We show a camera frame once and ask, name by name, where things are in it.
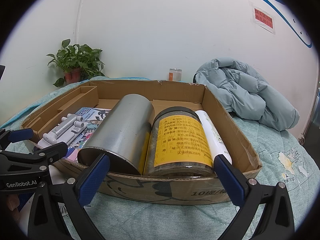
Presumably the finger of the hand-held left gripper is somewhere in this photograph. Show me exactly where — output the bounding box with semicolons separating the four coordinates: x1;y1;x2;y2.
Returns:
0;128;34;153
32;141;68;166

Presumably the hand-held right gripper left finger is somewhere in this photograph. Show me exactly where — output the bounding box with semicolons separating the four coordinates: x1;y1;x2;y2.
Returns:
27;153;111;240

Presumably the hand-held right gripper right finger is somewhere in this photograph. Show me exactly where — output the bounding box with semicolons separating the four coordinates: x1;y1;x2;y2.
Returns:
213;154;296;240

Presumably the grey white plastic tool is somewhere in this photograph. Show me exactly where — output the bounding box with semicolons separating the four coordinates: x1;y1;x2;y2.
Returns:
37;114;88;153

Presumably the white cylindrical bottle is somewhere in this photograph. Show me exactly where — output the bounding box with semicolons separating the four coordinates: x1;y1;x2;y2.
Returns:
195;110;233;165

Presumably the brown cardboard box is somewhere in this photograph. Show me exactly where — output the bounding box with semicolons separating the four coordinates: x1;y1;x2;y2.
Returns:
21;80;263;205

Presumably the silver metal can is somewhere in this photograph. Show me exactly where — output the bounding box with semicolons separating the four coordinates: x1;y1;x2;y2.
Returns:
77;94;154;176

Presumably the yellow label glass jar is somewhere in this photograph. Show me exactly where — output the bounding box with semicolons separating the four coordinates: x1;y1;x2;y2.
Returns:
143;107;218;177

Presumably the person's left hand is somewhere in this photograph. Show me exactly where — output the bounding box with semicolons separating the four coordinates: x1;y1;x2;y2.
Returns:
6;194;21;221

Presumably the colourful cartoon book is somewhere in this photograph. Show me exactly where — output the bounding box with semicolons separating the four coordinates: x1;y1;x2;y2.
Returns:
64;108;112;162

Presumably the light blue puffer jacket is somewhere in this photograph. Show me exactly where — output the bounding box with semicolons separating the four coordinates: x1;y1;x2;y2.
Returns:
192;57;300;131

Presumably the potted green plant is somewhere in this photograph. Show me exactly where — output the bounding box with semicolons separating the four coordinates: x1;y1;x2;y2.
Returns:
46;39;106;88

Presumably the orange label glass jar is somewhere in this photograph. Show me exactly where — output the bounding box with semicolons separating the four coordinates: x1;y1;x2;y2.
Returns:
169;68;183;82

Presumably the red wall sign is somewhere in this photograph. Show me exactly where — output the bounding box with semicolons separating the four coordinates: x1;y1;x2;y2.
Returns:
249;1;276;34

